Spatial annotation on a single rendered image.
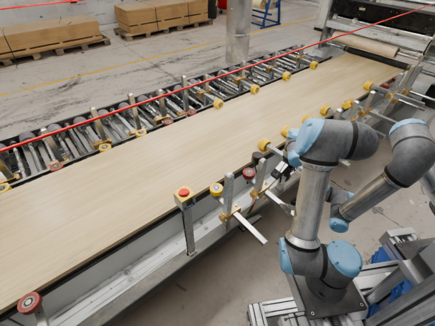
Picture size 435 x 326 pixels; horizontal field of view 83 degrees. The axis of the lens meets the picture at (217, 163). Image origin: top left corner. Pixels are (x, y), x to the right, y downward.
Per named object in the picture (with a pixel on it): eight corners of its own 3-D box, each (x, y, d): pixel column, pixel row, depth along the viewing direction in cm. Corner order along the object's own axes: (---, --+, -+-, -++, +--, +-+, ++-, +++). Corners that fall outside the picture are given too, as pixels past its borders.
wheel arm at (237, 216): (267, 244, 133) (268, 240, 130) (262, 248, 131) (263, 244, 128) (216, 195, 157) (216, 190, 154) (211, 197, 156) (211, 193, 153)
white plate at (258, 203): (267, 201, 167) (270, 191, 160) (239, 222, 155) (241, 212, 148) (267, 200, 167) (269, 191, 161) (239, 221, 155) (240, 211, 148)
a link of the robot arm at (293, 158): (316, 157, 107) (312, 141, 114) (289, 154, 108) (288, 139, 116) (311, 170, 112) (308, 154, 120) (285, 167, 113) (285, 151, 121)
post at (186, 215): (197, 252, 140) (192, 204, 109) (189, 257, 138) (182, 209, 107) (192, 246, 143) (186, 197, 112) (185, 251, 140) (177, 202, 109)
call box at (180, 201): (196, 205, 110) (195, 193, 104) (182, 213, 106) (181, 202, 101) (187, 195, 113) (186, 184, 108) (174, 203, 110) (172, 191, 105)
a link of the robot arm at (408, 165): (456, 171, 71) (344, 239, 106) (446, 148, 78) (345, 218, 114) (418, 152, 71) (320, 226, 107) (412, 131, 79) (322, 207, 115)
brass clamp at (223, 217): (241, 213, 148) (242, 207, 144) (224, 225, 142) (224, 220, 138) (234, 206, 151) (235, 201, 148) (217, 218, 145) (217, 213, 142)
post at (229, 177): (230, 228, 153) (234, 173, 120) (225, 231, 151) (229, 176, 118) (226, 224, 155) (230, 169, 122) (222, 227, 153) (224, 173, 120)
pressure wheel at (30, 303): (26, 318, 107) (11, 310, 99) (38, 299, 113) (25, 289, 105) (43, 322, 106) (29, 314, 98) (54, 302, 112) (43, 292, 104)
